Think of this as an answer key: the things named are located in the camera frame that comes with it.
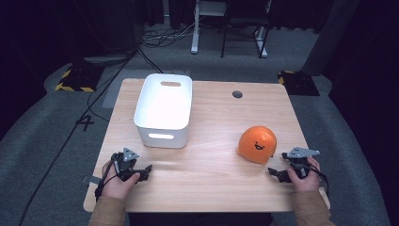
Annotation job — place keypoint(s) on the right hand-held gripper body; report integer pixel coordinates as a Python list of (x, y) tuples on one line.
[(298, 163)]

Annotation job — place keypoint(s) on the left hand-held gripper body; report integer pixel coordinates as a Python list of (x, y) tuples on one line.
[(125, 164)]

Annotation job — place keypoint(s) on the orange smiley face toy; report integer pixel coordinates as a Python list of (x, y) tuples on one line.
[(255, 142)]

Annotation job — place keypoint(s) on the white plastic storage bin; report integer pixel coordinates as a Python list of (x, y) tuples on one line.
[(163, 108)]

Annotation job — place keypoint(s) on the person's right hand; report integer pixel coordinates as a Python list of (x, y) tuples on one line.
[(309, 183)]

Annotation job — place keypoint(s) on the person's left hand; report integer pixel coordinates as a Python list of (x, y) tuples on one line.
[(116, 186)]

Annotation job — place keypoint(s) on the grey tape piece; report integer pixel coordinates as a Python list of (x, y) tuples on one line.
[(92, 180)]

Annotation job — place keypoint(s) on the black yellow striped base plate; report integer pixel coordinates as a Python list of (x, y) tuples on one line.
[(298, 83), (80, 78)]

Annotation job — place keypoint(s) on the white desk frame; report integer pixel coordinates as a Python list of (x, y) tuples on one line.
[(195, 31)]

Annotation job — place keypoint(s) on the black metal chair frame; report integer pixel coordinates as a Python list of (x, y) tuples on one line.
[(247, 20)]

